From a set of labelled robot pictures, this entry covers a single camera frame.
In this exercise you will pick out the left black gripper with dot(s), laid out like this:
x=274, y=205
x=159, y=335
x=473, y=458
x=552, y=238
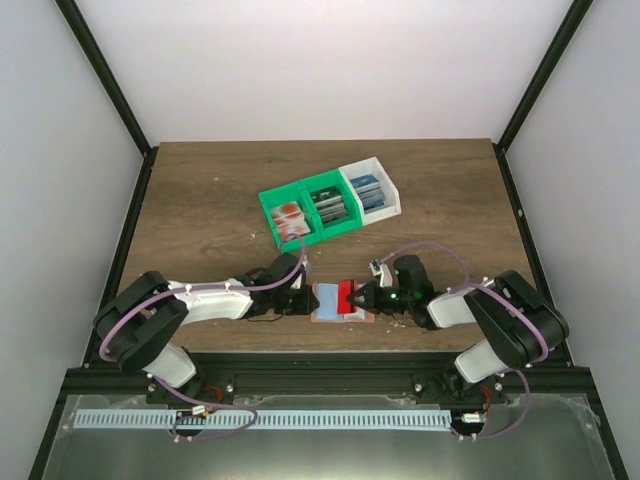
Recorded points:
x=306, y=305

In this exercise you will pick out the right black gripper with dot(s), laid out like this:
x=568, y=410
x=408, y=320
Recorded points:
x=371, y=300

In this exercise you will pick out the pink leather card holder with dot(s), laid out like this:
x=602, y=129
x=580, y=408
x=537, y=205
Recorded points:
x=327, y=312

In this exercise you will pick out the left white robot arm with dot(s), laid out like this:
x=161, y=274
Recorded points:
x=136, y=327

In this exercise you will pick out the red white card stack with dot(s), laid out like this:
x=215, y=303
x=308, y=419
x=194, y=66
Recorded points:
x=289, y=218

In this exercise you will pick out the black card stack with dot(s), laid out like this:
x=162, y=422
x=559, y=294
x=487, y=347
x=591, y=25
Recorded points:
x=329, y=204

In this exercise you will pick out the blue card stack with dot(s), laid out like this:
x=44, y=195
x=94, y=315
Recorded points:
x=369, y=192

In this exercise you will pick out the white bin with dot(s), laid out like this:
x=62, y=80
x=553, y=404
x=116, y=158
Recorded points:
x=373, y=166

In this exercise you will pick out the left green bin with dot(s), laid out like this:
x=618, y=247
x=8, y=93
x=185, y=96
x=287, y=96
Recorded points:
x=283, y=194

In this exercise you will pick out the green bin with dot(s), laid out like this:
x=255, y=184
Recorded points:
x=339, y=227
x=283, y=194

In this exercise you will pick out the middle green bin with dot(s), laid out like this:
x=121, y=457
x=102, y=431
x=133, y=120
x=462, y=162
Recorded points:
x=339, y=227

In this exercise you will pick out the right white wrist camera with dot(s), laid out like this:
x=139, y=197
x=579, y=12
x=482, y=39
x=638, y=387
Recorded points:
x=381, y=273

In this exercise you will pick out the black aluminium front rail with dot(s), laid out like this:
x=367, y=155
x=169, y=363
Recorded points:
x=321, y=373

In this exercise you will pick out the light blue cable duct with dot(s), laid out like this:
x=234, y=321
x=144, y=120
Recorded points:
x=307, y=420

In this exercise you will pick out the right black frame post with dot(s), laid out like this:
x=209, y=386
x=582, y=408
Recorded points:
x=562, y=38

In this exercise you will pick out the black frame post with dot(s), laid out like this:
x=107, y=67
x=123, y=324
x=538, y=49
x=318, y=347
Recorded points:
x=562, y=38
x=79, y=27

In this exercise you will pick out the left black frame post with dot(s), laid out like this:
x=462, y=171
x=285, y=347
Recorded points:
x=79, y=27

